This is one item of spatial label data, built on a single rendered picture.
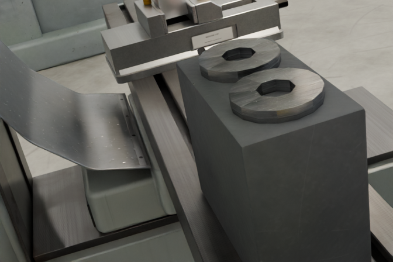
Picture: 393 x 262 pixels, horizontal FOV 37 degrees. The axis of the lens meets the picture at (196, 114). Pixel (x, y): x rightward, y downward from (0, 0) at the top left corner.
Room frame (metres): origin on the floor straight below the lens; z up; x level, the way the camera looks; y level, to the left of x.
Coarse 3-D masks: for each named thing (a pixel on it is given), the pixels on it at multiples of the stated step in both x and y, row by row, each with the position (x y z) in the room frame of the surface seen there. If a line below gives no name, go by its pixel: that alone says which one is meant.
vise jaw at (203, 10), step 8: (192, 0) 1.12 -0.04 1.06; (200, 0) 1.11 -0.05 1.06; (208, 0) 1.10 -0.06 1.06; (192, 8) 1.09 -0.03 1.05; (200, 8) 1.09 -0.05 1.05; (208, 8) 1.09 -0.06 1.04; (216, 8) 1.10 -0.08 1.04; (192, 16) 1.09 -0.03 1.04; (200, 16) 1.09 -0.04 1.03; (208, 16) 1.09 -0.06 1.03; (216, 16) 1.10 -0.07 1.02
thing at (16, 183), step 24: (0, 120) 1.02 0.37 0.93; (0, 144) 0.95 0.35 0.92; (0, 168) 0.86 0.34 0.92; (24, 168) 1.06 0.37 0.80; (0, 192) 0.82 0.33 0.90; (24, 192) 1.00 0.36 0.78; (0, 216) 0.80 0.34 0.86; (24, 216) 0.92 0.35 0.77; (0, 240) 0.78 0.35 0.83; (24, 240) 0.83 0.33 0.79
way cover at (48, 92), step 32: (0, 64) 1.01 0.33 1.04; (0, 96) 0.88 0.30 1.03; (32, 96) 1.00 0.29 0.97; (64, 96) 1.09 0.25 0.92; (96, 96) 1.14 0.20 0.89; (32, 128) 0.87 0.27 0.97; (64, 128) 0.94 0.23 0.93; (96, 128) 0.99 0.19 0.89; (128, 128) 0.99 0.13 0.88; (96, 160) 0.86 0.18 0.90; (128, 160) 0.87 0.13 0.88
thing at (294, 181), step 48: (240, 48) 0.62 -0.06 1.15; (192, 96) 0.58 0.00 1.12; (240, 96) 0.50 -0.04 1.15; (288, 96) 0.48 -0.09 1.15; (336, 96) 0.48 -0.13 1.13; (192, 144) 0.64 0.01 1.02; (240, 144) 0.43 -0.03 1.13; (288, 144) 0.44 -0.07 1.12; (336, 144) 0.45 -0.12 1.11; (240, 192) 0.45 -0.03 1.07; (288, 192) 0.44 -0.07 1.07; (336, 192) 0.45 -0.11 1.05; (240, 240) 0.48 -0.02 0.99; (288, 240) 0.44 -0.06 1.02; (336, 240) 0.45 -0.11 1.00
